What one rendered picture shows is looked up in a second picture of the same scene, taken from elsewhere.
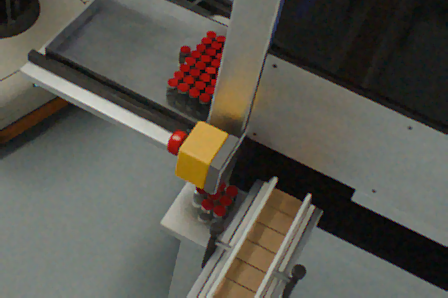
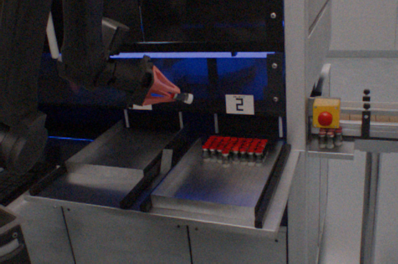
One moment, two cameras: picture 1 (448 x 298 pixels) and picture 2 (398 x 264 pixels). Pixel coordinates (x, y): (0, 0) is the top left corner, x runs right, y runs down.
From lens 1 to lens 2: 156 cm
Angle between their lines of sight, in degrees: 76
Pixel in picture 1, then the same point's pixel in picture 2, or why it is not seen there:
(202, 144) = (329, 101)
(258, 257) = (356, 116)
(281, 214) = not seen: hidden behind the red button
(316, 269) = not seen: hidden behind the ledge
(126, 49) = (222, 187)
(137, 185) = not seen: outside the picture
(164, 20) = (183, 179)
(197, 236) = (350, 144)
